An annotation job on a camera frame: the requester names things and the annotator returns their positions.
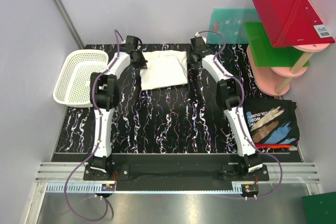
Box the white daisy print t-shirt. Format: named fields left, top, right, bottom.
left=140, top=50, right=188, bottom=90

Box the black printed t-shirt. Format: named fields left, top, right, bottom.
left=243, top=98, right=300, bottom=147

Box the red t-shirt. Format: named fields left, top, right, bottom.
left=255, top=144, right=292, bottom=149

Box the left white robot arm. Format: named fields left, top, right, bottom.
left=86, top=35, right=147, bottom=175

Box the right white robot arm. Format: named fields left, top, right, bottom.
left=187, top=35, right=263, bottom=176

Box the teal cutting board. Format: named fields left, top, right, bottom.
left=209, top=8, right=260, bottom=44

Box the green plastic sheet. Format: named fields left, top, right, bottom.
left=244, top=22, right=303, bottom=67

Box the black marbled table mat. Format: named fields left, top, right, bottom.
left=52, top=43, right=302, bottom=154

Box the white perforated plastic basket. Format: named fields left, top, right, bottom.
left=53, top=49, right=109, bottom=108

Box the pink wooden tiered shelf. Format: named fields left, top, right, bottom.
left=246, top=0, right=330, bottom=97

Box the red plastic sheet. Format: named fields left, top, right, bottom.
left=252, top=0, right=335, bottom=48

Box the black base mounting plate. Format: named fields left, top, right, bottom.
left=83, top=154, right=269, bottom=182

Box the dark green board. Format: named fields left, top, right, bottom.
left=302, top=192, right=336, bottom=224

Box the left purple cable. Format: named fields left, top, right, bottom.
left=64, top=29, right=125, bottom=221

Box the purple cable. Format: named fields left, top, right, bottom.
left=194, top=30, right=284, bottom=200
left=64, top=29, right=125, bottom=221

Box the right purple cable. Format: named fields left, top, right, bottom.
left=194, top=30, right=284, bottom=200

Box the aluminium rail frame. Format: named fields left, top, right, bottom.
left=35, top=162, right=322, bottom=195

